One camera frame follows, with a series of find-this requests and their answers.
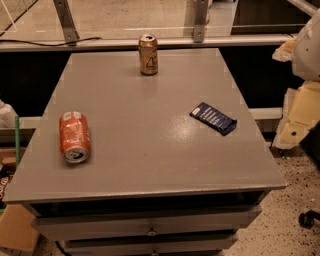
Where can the blue rxbar wrapper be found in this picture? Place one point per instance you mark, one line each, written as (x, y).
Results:
(213, 118)

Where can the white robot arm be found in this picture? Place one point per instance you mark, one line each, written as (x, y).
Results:
(301, 106)

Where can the gold upright can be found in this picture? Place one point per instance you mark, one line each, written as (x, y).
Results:
(148, 54)

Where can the orange crushed soda can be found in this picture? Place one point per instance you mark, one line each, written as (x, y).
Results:
(74, 137)

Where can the grey drawer cabinet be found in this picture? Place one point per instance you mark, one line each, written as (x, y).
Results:
(151, 164)

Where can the upper drawer knob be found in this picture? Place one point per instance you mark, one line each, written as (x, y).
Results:
(152, 232)

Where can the drawer knob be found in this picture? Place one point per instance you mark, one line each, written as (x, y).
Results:
(152, 232)
(154, 253)

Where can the lower drawer knob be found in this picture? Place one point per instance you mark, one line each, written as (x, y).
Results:
(154, 253)

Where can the green pole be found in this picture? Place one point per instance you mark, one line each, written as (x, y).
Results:
(17, 140)

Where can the white plastic jug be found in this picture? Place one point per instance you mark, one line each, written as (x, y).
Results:
(7, 114)

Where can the black chair caster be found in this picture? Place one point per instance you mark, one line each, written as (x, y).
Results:
(306, 220)

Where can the cardboard box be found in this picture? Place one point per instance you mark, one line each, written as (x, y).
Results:
(17, 237)

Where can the right metal bracket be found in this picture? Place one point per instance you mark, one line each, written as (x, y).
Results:
(201, 9)

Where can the metal bracket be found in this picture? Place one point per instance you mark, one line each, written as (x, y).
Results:
(66, 21)
(201, 9)

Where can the left metal bracket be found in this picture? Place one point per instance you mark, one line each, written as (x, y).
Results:
(66, 21)

